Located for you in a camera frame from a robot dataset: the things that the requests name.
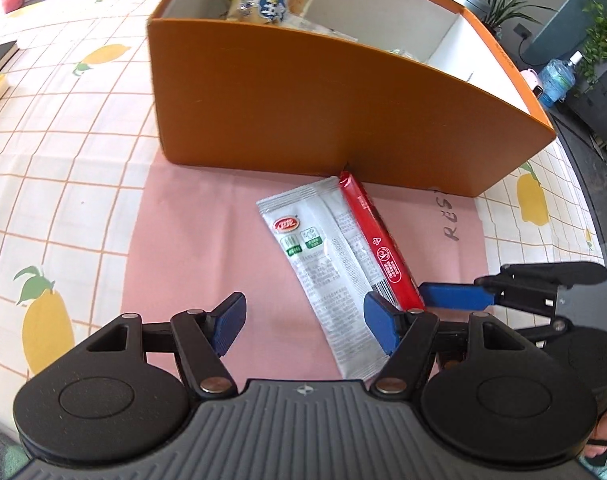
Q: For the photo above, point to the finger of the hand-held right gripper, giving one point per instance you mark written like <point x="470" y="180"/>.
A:
<point x="453" y="297"/>

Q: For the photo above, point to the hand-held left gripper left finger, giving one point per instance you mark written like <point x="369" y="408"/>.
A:
<point x="228" y="325"/>

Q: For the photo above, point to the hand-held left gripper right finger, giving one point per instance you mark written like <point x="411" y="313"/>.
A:
<point x="381" y="325"/>

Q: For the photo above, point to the red snack bar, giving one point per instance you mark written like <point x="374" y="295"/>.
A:
<point x="378" y="240"/>

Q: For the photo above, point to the white and green snack packet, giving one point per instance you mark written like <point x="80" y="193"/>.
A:
<point x="323" y="260"/>

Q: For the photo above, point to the orange cardboard box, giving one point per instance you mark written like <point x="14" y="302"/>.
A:
<point x="308" y="110"/>

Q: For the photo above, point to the yellow potato sticks bag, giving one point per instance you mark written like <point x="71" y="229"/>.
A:
<point x="268" y="7"/>

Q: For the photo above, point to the pink mat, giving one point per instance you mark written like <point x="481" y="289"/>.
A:
<point x="193" y="240"/>

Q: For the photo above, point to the small pink device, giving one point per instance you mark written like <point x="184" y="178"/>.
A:
<point x="531" y="77"/>

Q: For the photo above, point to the blue water jug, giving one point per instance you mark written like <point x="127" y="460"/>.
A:
<point x="556" y="80"/>

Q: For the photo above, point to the dark cabinet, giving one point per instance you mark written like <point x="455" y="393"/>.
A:
<point x="603" y="105"/>

